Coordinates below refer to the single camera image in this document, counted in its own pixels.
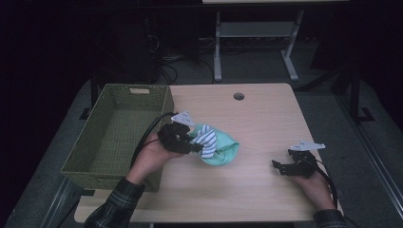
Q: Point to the green woven basket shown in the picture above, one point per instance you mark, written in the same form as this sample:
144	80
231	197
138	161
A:
117	136

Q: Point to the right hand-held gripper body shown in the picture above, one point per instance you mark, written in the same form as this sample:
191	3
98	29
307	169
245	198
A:
301	164

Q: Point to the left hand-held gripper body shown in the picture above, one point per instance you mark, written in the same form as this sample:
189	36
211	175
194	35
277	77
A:
172	137

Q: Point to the person's right hand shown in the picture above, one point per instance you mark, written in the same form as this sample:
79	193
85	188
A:
313	188

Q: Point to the metal floor rail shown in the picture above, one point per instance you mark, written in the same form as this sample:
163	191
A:
377	158
58	202

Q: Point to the black metal stand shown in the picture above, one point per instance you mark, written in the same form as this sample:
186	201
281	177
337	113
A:
355	95
94	91

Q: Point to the grey metal table frame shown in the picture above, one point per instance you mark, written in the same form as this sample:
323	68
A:
256	29

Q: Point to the teal baby garment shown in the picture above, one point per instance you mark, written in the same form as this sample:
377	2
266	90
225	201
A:
223	148

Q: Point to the person's left hand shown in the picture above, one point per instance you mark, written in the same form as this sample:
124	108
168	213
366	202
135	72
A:
152	158

